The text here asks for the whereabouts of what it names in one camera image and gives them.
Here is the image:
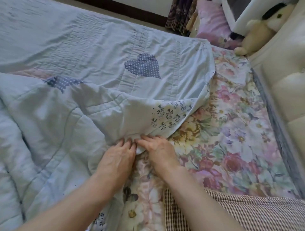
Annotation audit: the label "dark patterned cloth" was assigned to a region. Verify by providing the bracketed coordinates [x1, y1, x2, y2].
[165, 0, 198, 37]

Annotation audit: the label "person's left forearm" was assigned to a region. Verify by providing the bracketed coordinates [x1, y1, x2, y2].
[17, 167, 125, 231]

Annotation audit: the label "person's left hand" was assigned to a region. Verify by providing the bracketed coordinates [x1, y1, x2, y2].
[96, 139, 137, 186]

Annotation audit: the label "light blue patchwork quilt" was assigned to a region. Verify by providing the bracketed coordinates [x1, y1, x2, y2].
[0, 0, 216, 231]

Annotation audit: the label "white board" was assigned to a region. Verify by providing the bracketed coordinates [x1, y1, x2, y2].
[220, 0, 285, 36]

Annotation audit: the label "checkered trousers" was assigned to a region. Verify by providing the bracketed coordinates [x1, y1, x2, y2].
[163, 188, 305, 231]

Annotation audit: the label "cream plush toy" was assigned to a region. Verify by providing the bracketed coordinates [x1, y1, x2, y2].
[234, 2, 298, 56]

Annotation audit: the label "cream tufted headboard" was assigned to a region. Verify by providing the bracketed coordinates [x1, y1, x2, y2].
[247, 0, 305, 172]

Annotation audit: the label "person's right hand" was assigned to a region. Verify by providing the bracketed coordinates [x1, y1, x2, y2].
[135, 135, 181, 175]

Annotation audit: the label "pink floral pillow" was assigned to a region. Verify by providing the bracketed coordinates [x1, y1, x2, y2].
[194, 0, 243, 50]

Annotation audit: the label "floral bed sheet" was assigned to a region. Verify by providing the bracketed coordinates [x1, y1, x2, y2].
[87, 45, 301, 231]

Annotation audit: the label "person's right forearm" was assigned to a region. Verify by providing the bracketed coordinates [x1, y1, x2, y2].
[158, 164, 246, 231]

